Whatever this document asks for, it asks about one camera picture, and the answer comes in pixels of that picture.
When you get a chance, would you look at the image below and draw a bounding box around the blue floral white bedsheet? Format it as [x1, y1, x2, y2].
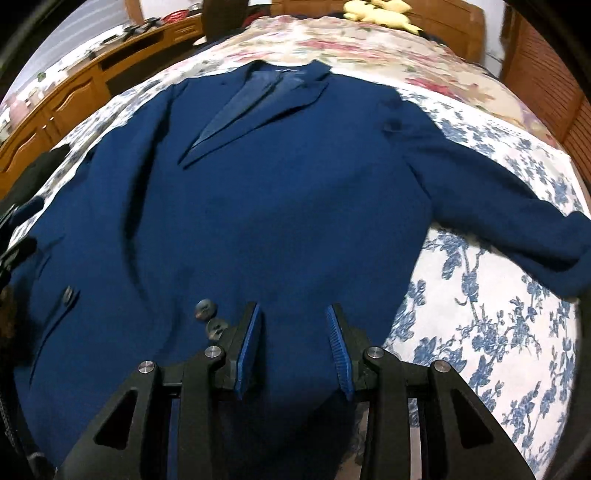
[15, 59, 590, 477]

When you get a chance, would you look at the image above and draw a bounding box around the red floral beige blanket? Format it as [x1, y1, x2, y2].
[189, 15, 559, 148]

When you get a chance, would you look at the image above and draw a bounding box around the navy blue suit jacket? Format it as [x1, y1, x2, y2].
[12, 61, 590, 479]

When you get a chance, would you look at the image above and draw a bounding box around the grey zebra window blind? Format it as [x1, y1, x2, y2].
[1, 0, 128, 99]

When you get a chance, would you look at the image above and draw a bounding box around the yellow plush toy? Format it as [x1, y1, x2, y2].
[344, 0, 423, 35]

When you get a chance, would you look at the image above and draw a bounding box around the dark wooden chair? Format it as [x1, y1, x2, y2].
[200, 0, 249, 42]

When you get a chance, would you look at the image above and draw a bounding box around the wooden bed headboard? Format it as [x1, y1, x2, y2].
[270, 0, 486, 63]

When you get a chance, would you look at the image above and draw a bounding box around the folded black garment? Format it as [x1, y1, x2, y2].
[1, 144, 70, 216]

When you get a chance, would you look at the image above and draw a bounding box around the wooden louvered wardrobe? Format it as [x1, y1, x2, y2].
[501, 13, 590, 183]

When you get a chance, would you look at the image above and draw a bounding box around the red plastic basket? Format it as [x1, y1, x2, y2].
[161, 10, 188, 25]

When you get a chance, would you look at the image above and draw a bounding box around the long wooden desk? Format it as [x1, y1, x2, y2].
[1, 15, 202, 196]

